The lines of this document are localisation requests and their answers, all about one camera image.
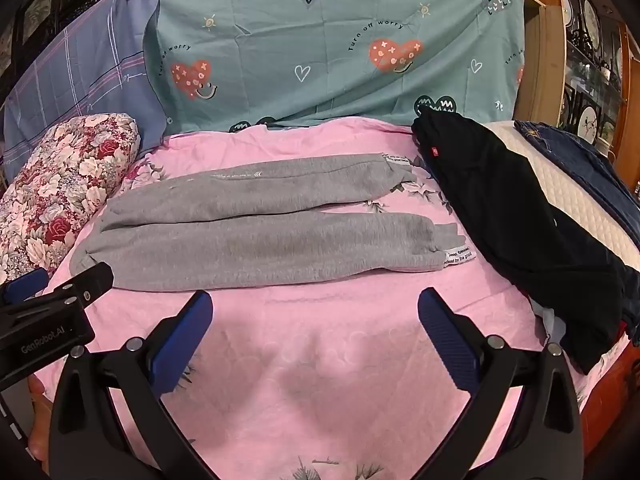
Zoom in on pink floral bed sheet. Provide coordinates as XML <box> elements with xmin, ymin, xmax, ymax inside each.
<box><xmin>27</xmin><ymin>117</ymin><xmax>581</xmax><ymax>480</ymax></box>

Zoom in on blue jeans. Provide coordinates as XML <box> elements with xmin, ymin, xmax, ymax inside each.
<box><xmin>515</xmin><ymin>120</ymin><xmax>640</xmax><ymax>251</ymax></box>

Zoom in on dark wooden framed panel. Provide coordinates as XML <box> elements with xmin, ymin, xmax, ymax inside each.
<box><xmin>10</xmin><ymin>0</ymin><xmax>146</xmax><ymax>86</ymax></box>

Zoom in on person's left hand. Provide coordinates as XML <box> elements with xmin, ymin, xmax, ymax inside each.
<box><xmin>27</xmin><ymin>374</ymin><xmax>54</xmax><ymax>461</ymax></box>

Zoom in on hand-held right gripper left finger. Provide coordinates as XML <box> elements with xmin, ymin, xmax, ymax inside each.
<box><xmin>50</xmin><ymin>290</ymin><xmax>216</xmax><ymax>480</ymax></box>

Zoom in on red wooden bed frame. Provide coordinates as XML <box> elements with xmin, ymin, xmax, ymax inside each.
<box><xmin>575</xmin><ymin>335</ymin><xmax>640</xmax><ymax>461</ymax></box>

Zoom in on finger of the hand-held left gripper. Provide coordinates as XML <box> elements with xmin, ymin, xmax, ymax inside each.
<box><xmin>0</xmin><ymin>267</ymin><xmax>49</xmax><ymax>307</ymax></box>
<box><xmin>42</xmin><ymin>262</ymin><xmax>115</xmax><ymax>307</ymax></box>

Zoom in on red floral quilt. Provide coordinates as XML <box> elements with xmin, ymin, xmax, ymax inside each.
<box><xmin>0</xmin><ymin>114</ymin><xmax>141</xmax><ymax>286</ymax></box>

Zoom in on gray sweatpants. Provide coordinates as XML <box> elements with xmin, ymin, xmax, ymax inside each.
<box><xmin>70</xmin><ymin>152</ymin><xmax>476</xmax><ymax>293</ymax></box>

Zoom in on white quilted mattress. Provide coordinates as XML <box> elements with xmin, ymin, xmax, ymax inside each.
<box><xmin>487</xmin><ymin>120</ymin><xmax>640</xmax><ymax>273</ymax></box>

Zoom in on black pants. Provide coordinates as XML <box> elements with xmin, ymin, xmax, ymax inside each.
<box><xmin>411</xmin><ymin>110</ymin><xmax>640</xmax><ymax>374</ymax></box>

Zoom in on blue plaid pillow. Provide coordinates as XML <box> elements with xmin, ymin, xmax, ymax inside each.
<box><xmin>2</xmin><ymin>0</ymin><xmax>168</xmax><ymax>186</ymax></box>

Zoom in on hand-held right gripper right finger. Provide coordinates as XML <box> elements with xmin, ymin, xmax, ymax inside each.
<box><xmin>417</xmin><ymin>287</ymin><xmax>584</xmax><ymax>480</ymax></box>

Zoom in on teal heart-print sheet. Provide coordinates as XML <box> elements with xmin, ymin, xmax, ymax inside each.
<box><xmin>120</xmin><ymin>0</ymin><xmax>526</xmax><ymax>133</ymax></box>

